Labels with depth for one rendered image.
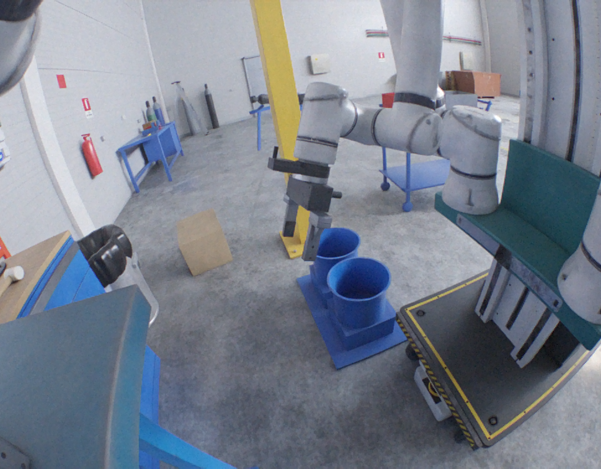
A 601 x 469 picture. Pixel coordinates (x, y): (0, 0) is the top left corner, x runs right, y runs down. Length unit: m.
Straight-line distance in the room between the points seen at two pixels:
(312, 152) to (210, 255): 1.71
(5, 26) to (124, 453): 0.32
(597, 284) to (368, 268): 1.08
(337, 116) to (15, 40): 0.50
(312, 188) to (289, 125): 1.31
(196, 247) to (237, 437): 1.35
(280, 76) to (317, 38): 8.95
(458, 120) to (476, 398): 0.88
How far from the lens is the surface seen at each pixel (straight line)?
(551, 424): 1.57
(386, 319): 1.40
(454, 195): 0.84
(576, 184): 0.78
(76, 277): 1.29
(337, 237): 1.65
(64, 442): 0.31
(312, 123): 0.54
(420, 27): 0.60
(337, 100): 0.55
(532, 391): 1.17
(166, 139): 6.17
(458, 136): 0.80
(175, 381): 1.66
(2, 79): 0.24
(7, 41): 0.22
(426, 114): 0.54
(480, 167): 0.81
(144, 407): 1.52
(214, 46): 10.06
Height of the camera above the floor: 1.25
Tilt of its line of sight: 33 degrees down
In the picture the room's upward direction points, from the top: 11 degrees counter-clockwise
